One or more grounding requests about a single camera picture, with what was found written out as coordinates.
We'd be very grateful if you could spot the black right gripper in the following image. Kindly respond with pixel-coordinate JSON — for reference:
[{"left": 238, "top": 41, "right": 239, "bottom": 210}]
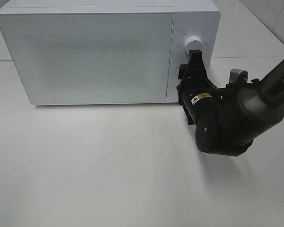
[{"left": 177, "top": 50, "right": 217, "bottom": 99}]

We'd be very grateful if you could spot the white microwave door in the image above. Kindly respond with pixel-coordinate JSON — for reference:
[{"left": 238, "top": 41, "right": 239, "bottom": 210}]
[{"left": 0, "top": 13, "right": 173, "bottom": 105}]

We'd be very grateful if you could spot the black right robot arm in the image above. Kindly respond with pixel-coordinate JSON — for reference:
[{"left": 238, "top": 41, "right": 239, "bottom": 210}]
[{"left": 177, "top": 50, "right": 284, "bottom": 157}]

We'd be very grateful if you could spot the white upper power knob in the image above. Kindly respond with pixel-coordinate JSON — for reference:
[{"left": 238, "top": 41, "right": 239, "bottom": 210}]
[{"left": 183, "top": 34, "right": 204, "bottom": 55}]

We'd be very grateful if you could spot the white microwave oven body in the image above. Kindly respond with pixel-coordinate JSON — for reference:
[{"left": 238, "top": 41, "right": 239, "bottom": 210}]
[{"left": 0, "top": 0, "right": 221, "bottom": 105}]

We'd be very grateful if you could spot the black wrist camera with heatsink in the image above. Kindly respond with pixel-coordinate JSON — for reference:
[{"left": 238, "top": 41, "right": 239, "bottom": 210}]
[{"left": 229, "top": 69, "right": 248, "bottom": 84}]

